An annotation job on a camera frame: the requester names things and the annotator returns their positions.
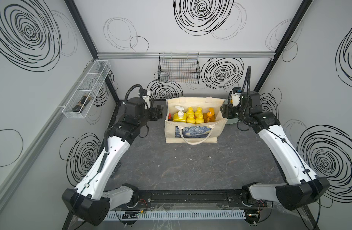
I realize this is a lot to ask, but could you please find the canvas starry night tote bag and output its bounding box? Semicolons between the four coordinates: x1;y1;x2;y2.
164;97;228;145

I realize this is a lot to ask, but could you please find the yellow pump dish soap bottle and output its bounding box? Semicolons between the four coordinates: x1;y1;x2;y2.
173;106;187;122

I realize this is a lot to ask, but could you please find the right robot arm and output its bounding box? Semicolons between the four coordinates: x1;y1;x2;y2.
227;87;330;210

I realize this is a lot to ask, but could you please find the dark item in shelf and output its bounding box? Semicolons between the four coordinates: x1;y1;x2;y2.
72;95;92;112

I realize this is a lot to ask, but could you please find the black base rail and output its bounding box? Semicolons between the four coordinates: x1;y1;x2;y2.
101;186;258;209

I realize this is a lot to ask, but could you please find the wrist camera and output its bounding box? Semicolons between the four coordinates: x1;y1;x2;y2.
231;86;243;107
139;89;151;109

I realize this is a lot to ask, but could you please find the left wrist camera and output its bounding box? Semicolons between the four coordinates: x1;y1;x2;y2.
139;89;151;109

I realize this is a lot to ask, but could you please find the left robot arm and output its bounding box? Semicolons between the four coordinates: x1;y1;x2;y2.
62;96;154;230

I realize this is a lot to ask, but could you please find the tall orange dish soap bottle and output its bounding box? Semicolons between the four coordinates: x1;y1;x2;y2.
203;108;216;123

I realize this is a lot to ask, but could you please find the black wire wall basket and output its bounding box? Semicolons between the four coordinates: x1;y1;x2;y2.
157;52;201;84

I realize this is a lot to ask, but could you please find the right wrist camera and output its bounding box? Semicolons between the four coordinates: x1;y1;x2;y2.
231;86;243;107

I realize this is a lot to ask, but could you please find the mint green toaster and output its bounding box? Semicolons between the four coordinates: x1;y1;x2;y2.
226;118;239;125

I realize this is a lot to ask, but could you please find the grey slotted cable duct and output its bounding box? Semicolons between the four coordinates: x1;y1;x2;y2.
104;209;246;221

